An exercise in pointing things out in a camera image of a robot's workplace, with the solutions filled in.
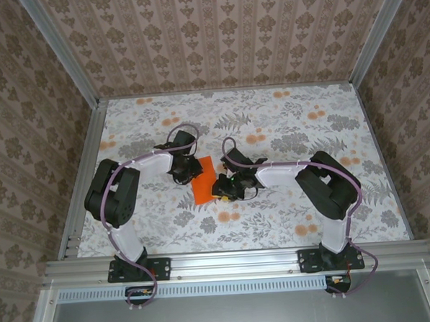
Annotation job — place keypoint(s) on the orange paper sheet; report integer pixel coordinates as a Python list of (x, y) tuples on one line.
[(203, 183)]

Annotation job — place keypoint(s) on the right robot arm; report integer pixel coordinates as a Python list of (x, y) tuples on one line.
[(328, 191)]

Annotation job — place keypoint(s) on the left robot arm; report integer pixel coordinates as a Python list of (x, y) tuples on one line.
[(108, 195)]

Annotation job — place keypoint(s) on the floral patterned table cover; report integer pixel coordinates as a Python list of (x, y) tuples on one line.
[(275, 219)]

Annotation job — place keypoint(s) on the grey metal panel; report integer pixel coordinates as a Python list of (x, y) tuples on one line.
[(244, 314)]

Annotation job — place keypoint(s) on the small black controller board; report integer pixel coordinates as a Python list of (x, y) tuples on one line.
[(338, 283), (139, 295)]

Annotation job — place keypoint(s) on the long aluminium frame rail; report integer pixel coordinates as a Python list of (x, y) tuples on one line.
[(234, 262)]

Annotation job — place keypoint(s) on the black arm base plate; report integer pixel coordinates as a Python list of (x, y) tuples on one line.
[(307, 261), (163, 269)]

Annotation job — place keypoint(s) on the short aluminium frame rail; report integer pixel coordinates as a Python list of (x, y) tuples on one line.
[(384, 159), (84, 175)]

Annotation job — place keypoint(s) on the aluminium frame post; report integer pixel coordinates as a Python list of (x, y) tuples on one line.
[(374, 33), (61, 50)]

